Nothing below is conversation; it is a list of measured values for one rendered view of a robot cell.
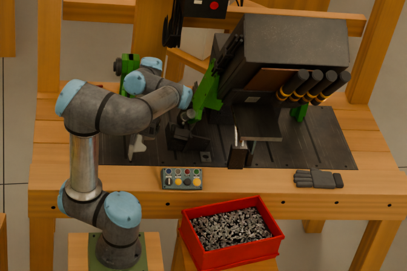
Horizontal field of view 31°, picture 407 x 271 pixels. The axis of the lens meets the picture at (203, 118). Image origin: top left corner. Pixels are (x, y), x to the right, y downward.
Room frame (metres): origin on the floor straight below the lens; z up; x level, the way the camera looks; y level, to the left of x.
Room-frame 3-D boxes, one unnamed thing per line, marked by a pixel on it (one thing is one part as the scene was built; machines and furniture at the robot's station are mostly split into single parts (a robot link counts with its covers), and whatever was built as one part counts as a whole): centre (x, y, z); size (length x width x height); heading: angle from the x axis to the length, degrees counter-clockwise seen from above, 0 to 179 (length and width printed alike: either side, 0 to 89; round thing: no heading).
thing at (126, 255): (1.58, 0.19, 0.98); 0.15 x 0.15 x 0.10
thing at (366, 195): (2.06, -0.14, 0.82); 1.50 x 0.14 x 0.15; 104
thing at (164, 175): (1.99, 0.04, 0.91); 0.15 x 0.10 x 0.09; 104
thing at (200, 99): (2.25, -0.02, 1.17); 0.13 x 0.12 x 0.20; 104
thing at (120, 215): (1.58, 0.20, 1.10); 0.13 x 0.12 x 0.14; 74
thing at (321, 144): (2.33, -0.07, 0.89); 1.10 x 0.42 x 0.02; 104
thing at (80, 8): (2.69, 0.02, 1.23); 1.30 x 0.05 x 0.09; 104
